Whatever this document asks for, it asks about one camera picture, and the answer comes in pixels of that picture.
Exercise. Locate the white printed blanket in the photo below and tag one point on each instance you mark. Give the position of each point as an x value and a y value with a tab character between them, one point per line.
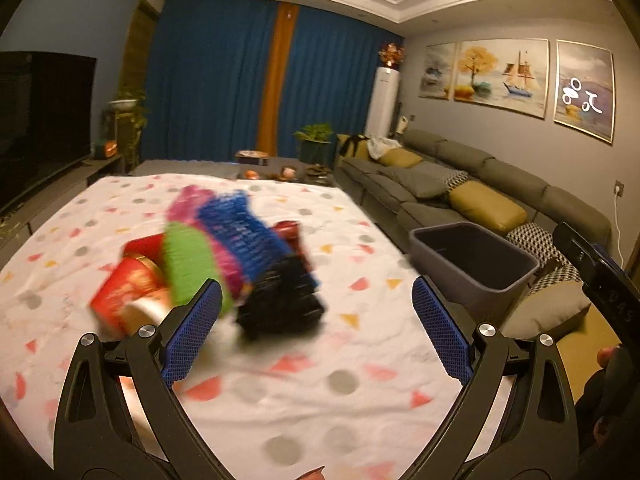
280	390

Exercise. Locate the white tower air conditioner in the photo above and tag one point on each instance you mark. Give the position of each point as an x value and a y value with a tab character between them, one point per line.
382	102

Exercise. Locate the potted plant in green pot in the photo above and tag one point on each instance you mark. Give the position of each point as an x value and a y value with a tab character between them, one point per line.
315	140

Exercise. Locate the purple abstract painting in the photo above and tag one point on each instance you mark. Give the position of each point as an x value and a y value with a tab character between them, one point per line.
584	90

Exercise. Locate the black television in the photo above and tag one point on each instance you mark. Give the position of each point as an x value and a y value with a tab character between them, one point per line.
45	125

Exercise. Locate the mustard seat cushion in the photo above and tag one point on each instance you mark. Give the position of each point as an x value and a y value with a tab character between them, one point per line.
592	345

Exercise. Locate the grey plastic bin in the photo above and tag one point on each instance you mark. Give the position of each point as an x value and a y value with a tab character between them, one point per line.
472	262

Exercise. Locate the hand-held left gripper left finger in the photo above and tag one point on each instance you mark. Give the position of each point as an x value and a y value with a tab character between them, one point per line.
192	332

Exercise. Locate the orange glowing ornament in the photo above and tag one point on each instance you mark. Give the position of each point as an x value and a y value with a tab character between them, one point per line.
108	148

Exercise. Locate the small houndstooth cushion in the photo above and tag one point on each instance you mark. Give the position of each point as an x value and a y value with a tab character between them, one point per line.
450	177

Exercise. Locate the wooden wall panel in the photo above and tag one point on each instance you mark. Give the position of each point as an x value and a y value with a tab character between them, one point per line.
140	50

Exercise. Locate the black mesh piece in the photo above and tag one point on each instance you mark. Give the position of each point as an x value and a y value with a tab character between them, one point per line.
282	302

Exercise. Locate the red tin with gold rim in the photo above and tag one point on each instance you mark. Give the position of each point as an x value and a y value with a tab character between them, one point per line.
127	290

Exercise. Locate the tv cabinet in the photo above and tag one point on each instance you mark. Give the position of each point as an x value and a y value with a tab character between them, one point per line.
85	172

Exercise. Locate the small mustard cushion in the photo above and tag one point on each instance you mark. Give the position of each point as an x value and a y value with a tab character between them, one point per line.
399	158

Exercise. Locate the blue mesh piece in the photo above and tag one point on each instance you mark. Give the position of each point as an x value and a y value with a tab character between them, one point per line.
245	232

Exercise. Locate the dark red can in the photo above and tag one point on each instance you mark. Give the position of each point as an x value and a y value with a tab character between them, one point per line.
289	234

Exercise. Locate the grey sectional sofa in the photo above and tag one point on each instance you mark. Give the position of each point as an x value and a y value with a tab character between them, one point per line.
400	205

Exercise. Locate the patterned tray box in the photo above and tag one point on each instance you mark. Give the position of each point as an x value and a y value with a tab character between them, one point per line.
251	156

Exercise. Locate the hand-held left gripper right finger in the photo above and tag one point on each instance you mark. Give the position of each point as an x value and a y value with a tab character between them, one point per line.
442	332

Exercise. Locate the black and yellow bag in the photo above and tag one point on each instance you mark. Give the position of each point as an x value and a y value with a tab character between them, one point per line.
350	145

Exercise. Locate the orange curtain strip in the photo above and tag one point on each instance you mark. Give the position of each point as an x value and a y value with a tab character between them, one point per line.
277	80

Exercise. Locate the wide sailboat painting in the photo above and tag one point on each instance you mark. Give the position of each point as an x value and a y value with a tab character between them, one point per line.
502	77

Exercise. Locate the large mustard cushion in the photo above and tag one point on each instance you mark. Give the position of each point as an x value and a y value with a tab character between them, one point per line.
487	205

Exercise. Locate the trailing plant on stand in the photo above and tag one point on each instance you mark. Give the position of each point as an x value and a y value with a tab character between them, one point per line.
127	120

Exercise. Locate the large houndstooth cushion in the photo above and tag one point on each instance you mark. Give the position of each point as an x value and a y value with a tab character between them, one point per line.
535	240

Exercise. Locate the artificial flower bouquet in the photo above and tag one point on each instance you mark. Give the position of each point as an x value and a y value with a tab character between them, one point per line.
391	55

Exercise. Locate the white cloth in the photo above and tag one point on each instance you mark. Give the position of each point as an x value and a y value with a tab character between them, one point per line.
384	145

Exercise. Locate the plain grey cushion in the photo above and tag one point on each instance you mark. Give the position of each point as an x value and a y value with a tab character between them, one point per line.
415	182

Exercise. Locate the pink mesh piece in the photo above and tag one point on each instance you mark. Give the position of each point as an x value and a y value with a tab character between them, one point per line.
187	205

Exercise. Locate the small landscape painting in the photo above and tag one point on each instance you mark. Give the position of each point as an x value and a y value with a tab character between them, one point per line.
437	71

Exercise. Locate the grey yellow cushion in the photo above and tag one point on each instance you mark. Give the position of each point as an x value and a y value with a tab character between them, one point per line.
547	305

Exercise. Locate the grey coffee table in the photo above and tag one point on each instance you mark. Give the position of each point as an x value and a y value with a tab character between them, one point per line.
200	166

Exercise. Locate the blue curtain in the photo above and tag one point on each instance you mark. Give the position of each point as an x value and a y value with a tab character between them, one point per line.
210	80
340	75

